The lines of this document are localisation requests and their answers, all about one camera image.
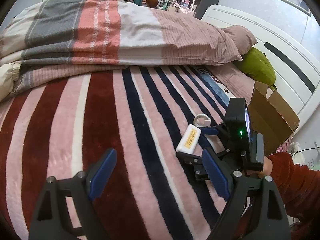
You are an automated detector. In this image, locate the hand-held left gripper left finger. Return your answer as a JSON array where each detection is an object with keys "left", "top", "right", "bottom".
[{"left": 29, "top": 148, "right": 118, "bottom": 240}]

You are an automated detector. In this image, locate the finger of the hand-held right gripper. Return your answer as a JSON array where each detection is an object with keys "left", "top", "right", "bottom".
[
  {"left": 176, "top": 151, "right": 213, "bottom": 182},
  {"left": 200, "top": 126, "right": 221, "bottom": 137}
]

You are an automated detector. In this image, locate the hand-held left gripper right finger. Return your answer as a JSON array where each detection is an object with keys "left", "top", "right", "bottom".
[{"left": 201, "top": 148, "right": 292, "bottom": 240}]

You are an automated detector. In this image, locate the white box with yellow label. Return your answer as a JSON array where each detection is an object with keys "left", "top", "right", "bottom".
[{"left": 176, "top": 124, "right": 202, "bottom": 154}]

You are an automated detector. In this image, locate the brown cardboard box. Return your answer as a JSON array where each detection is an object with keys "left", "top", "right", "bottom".
[{"left": 247, "top": 80, "right": 300, "bottom": 157}]

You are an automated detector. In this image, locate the person's right forearm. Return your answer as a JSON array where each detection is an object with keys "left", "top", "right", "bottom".
[{"left": 267, "top": 152, "right": 320, "bottom": 220}]

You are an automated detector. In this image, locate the person's right hand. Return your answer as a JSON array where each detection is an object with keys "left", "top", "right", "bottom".
[{"left": 259, "top": 155, "right": 273, "bottom": 179}]

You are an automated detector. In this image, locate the pink ribbed pillow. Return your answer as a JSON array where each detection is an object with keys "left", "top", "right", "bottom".
[
  {"left": 222, "top": 25, "right": 258, "bottom": 56},
  {"left": 215, "top": 66, "right": 256, "bottom": 103}
]

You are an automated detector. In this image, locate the pink dotted bed sheet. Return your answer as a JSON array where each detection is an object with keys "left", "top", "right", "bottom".
[{"left": 276, "top": 136, "right": 293, "bottom": 153}]

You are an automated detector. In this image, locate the striped plush blanket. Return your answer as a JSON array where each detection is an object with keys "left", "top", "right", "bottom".
[{"left": 0, "top": 65, "right": 250, "bottom": 240}]

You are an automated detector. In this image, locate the green plush toy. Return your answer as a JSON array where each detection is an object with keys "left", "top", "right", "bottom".
[{"left": 235, "top": 47, "right": 278, "bottom": 91}]

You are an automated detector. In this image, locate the white headboard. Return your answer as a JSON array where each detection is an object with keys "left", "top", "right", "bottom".
[{"left": 201, "top": 4, "right": 316, "bottom": 128}]

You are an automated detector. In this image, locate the cream comforter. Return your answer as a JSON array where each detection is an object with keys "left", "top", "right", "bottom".
[{"left": 0, "top": 62, "right": 22, "bottom": 101}]

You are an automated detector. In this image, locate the grey pink white quilt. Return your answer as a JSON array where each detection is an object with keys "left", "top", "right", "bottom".
[{"left": 0, "top": 0, "right": 244, "bottom": 95}]

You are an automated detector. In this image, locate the white ring holder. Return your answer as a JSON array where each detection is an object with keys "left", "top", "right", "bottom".
[{"left": 194, "top": 114, "right": 211, "bottom": 128}]

